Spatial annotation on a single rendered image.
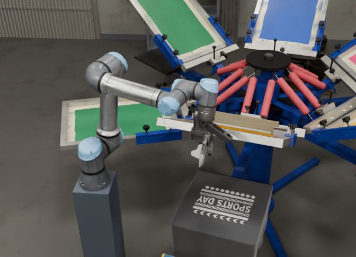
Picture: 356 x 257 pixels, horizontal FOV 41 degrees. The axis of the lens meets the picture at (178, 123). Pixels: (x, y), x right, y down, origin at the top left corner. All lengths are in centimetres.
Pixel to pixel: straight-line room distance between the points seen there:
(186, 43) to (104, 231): 188
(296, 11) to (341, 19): 281
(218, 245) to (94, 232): 64
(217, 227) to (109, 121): 78
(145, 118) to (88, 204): 110
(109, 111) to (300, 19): 236
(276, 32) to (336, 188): 144
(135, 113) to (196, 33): 96
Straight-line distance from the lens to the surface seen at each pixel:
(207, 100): 192
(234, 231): 250
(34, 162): 474
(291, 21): 421
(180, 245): 261
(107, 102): 223
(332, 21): 704
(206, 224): 253
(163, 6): 408
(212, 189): 273
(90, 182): 236
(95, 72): 205
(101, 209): 243
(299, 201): 418
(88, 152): 227
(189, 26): 402
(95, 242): 260
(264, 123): 271
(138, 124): 329
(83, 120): 340
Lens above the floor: 272
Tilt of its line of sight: 32 degrees down
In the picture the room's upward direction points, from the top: 1 degrees counter-clockwise
